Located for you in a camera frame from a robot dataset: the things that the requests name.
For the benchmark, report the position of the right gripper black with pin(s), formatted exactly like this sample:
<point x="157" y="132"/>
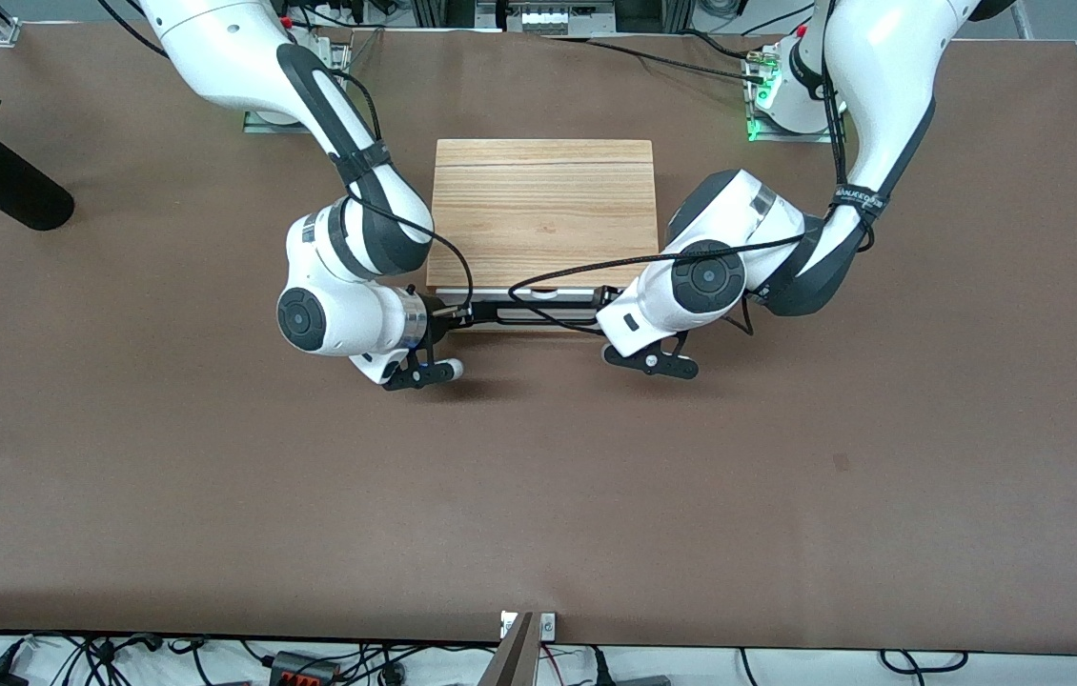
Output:
<point x="440" y="322"/>

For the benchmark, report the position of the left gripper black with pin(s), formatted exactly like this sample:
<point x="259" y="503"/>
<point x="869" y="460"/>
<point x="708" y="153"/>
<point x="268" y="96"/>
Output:
<point x="584" y="310"/>

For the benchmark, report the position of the white-fronted drawer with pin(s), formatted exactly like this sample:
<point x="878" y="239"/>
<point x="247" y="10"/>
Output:
<point x="500" y="294"/>

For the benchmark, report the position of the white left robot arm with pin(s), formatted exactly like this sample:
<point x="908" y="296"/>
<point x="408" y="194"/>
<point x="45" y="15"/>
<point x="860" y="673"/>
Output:
<point x="882" y="57"/>

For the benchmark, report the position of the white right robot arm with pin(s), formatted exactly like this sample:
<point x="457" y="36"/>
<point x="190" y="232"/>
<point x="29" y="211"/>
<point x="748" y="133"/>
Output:
<point x="214" y="48"/>

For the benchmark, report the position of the wooden drawer cabinet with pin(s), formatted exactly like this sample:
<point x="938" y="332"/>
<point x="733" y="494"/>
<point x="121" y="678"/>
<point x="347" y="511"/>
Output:
<point x="543" y="210"/>

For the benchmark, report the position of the white power strip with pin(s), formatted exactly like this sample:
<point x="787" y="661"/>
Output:
<point x="558" y="19"/>

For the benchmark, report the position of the black box with red switches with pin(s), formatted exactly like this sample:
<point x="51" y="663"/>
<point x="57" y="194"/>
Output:
<point x="302" y="669"/>

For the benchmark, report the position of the black cylindrical vase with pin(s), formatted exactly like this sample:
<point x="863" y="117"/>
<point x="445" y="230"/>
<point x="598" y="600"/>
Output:
<point x="5" y="191"/>

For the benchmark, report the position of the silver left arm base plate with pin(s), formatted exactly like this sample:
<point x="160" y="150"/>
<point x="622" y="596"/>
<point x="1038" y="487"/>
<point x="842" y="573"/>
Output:
<point x="791" y="137"/>

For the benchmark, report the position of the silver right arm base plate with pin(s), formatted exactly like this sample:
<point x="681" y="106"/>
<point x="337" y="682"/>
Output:
<point x="262" y="122"/>

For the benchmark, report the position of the silver table edge bracket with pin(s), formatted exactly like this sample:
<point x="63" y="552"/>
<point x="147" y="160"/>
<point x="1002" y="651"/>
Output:
<point x="548" y="626"/>

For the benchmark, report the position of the aluminium frame corner post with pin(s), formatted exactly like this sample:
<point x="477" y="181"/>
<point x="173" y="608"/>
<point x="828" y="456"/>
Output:
<point x="3" y="24"/>

